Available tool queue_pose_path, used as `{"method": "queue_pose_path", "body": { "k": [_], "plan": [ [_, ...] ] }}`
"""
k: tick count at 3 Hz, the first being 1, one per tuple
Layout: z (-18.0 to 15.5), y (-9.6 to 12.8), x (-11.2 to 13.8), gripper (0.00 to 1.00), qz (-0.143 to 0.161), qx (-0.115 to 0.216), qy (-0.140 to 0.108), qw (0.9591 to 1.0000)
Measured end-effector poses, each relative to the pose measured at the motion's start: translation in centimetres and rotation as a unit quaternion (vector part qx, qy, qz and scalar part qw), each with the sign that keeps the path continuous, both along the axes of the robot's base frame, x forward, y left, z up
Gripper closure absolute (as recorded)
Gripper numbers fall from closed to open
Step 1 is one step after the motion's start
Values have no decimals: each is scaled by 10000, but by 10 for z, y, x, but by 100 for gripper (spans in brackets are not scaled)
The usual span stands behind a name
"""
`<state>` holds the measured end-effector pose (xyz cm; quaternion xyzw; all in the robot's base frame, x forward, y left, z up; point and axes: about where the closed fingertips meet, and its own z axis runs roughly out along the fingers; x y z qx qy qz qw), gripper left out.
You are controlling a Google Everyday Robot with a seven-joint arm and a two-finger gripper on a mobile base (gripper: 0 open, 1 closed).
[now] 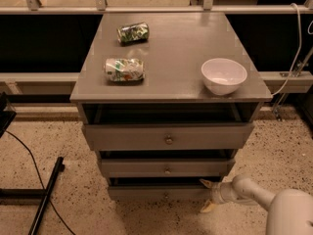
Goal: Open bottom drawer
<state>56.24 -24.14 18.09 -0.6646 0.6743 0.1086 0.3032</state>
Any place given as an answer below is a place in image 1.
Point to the white bowl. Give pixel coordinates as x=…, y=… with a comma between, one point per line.
x=223, y=76

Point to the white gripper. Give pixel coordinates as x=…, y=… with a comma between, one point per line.
x=217, y=192

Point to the metal railing frame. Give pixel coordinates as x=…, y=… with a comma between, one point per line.
x=49, y=9

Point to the grey bottom drawer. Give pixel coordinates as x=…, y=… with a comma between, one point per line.
x=155, y=193

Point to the white green crushed can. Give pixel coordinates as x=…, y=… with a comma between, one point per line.
x=122, y=70

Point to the black box at left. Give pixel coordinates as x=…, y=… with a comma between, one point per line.
x=7, y=113

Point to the grey top drawer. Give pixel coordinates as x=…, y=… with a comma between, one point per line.
x=153, y=137

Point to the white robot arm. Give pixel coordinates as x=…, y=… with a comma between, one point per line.
x=289, y=212

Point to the grey drawer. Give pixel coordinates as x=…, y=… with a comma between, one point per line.
x=153, y=137
x=155, y=193
x=126, y=168

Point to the grey drawer cabinet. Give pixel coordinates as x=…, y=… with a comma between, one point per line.
x=172, y=91

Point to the grey middle drawer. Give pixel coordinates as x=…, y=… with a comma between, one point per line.
x=126, y=168

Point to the dark green crushed can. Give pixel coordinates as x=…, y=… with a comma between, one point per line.
x=135, y=32

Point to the black floor stand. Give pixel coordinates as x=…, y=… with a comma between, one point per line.
x=33, y=197

